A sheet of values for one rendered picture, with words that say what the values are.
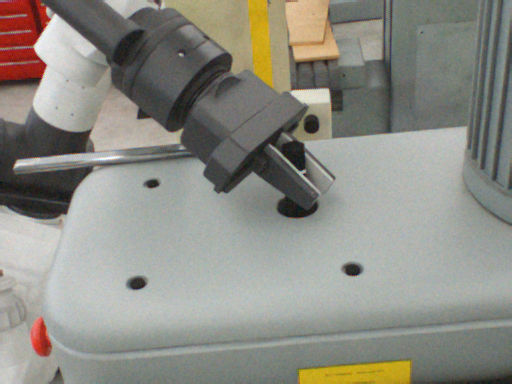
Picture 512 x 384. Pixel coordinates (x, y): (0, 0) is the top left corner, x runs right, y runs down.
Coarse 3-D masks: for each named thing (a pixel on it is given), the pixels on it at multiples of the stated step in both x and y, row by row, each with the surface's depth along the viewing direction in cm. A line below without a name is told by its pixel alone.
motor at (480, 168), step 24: (480, 0) 56; (504, 0) 52; (480, 24) 56; (504, 24) 53; (480, 48) 57; (504, 48) 52; (480, 72) 57; (504, 72) 53; (480, 96) 58; (504, 96) 54; (480, 120) 59; (504, 120) 56; (480, 144) 59; (504, 144) 56; (480, 168) 60; (504, 168) 57; (480, 192) 61; (504, 192) 58; (504, 216) 59
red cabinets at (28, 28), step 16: (0, 0) 514; (16, 0) 514; (32, 0) 523; (0, 16) 520; (16, 16) 520; (32, 16) 522; (0, 32) 528; (16, 32) 527; (32, 32) 528; (0, 48) 534; (16, 48) 534; (32, 48) 535; (0, 64) 541; (16, 64) 541; (32, 64) 542
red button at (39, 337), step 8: (40, 320) 70; (32, 328) 70; (40, 328) 70; (32, 336) 70; (40, 336) 69; (48, 336) 70; (32, 344) 70; (40, 344) 69; (48, 344) 70; (40, 352) 70; (48, 352) 71
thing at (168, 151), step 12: (168, 144) 73; (180, 144) 73; (60, 156) 73; (72, 156) 73; (84, 156) 73; (96, 156) 73; (108, 156) 72; (120, 156) 72; (132, 156) 72; (144, 156) 72; (156, 156) 72; (168, 156) 72; (180, 156) 72; (24, 168) 72; (36, 168) 72; (48, 168) 72; (60, 168) 72; (72, 168) 72
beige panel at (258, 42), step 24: (168, 0) 228; (192, 0) 228; (216, 0) 228; (240, 0) 229; (264, 0) 228; (216, 24) 233; (240, 24) 233; (264, 24) 233; (240, 48) 238; (264, 48) 237; (288, 48) 239; (240, 72) 242; (264, 72) 242; (288, 72) 243
